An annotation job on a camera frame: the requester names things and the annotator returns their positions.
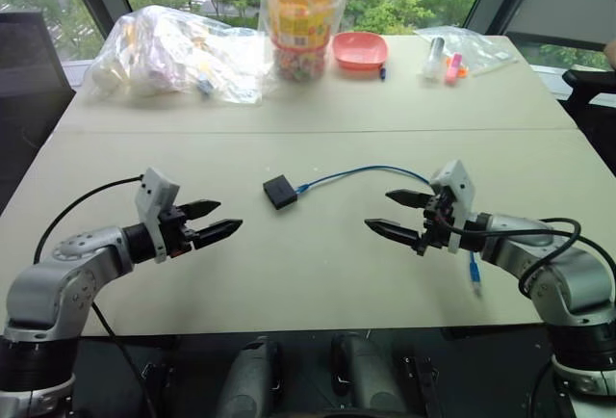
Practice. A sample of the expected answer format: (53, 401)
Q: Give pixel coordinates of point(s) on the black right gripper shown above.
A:
(435, 230)

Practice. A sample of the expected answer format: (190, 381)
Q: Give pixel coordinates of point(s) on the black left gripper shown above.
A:
(177, 235)

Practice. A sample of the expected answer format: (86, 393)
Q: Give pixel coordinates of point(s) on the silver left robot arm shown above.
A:
(48, 283)

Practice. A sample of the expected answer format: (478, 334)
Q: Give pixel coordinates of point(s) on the person's bare elbow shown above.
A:
(611, 54)

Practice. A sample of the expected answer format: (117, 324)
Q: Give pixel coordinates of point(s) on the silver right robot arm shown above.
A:
(568, 288)

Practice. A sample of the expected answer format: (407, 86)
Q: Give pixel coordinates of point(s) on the small black adapter box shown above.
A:
(280, 191)

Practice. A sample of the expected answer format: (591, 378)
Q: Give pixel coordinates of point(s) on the small blue pen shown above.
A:
(383, 73)

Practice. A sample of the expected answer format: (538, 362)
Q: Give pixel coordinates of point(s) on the pink highlighter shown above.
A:
(453, 69)

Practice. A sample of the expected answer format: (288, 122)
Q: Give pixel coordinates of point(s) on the small orange item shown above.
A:
(462, 71)

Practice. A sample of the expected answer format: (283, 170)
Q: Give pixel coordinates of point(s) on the white tube bottle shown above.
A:
(434, 59)

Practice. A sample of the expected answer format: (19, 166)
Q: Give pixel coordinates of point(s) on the dark grey rounded shape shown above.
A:
(250, 379)
(370, 379)

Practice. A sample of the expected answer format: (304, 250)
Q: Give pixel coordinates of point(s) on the pink plastic bowl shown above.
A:
(360, 49)

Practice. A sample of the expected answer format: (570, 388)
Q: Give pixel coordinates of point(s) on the large clear plastic bag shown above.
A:
(159, 52)

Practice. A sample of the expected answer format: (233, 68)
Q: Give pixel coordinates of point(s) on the clear zip bag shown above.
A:
(476, 49)

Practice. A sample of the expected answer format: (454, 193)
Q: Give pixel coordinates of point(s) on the black office chair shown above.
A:
(589, 100)
(24, 100)

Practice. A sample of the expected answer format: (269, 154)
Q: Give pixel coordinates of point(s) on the candy jar with orange lid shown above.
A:
(300, 18)

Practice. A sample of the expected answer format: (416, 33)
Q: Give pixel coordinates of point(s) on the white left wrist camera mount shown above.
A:
(155, 191)

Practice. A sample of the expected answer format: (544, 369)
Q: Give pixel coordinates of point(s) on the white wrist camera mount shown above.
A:
(155, 191)
(459, 187)

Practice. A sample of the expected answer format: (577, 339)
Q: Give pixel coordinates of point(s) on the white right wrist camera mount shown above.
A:
(459, 187)

